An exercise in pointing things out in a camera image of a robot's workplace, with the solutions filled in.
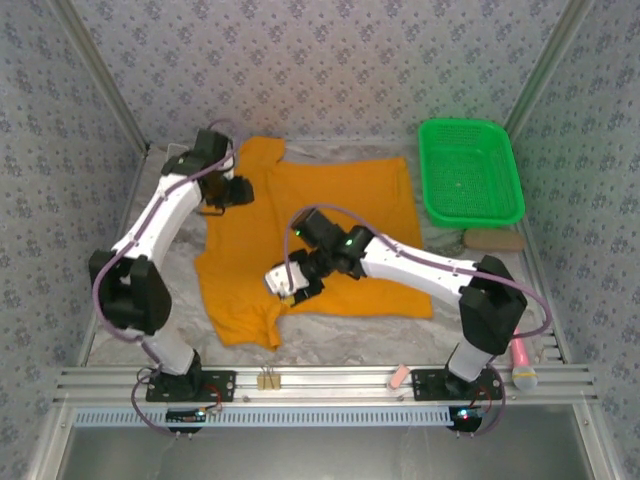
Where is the orange t-shirt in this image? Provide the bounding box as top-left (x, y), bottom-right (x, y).
top-left (193, 135), bottom-right (434, 353)

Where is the brass binder clip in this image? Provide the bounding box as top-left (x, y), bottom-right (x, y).
top-left (255, 367), bottom-right (282, 390)

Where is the green plastic basket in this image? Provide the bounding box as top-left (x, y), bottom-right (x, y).
top-left (417, 117), bottom-right (526, 230)

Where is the tan oval stone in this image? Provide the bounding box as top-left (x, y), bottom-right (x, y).
top-left (462, 227), bottom-right (526, 252)

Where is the pink toy microphone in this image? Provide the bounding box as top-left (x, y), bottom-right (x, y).
top-left (508, 327), bottom-right (540, 392)

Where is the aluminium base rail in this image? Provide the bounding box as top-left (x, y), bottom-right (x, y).
top-left (53, 363), bottom-right (600, 407)

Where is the slotted cable duct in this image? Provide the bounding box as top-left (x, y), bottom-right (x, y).
top-left (72, 405), bottom-right (456, 429)

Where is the aluminium frame post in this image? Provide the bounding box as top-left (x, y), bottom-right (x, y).
top-left (503, 0), bottom-right (596, 132)
top-left (52, 0), bottom-right (152, 156)

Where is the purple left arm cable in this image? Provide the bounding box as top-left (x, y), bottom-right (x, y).
top-left (92, 118), bottom-right (240, 439)

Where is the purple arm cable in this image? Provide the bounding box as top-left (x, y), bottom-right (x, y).
top-left (92, 118), bottom-right (240, 439)
top-left (283, 202), bottom-right (554, 437)

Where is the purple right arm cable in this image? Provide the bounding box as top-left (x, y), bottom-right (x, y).
top-left (283, 202), bottom-right (554, 437)

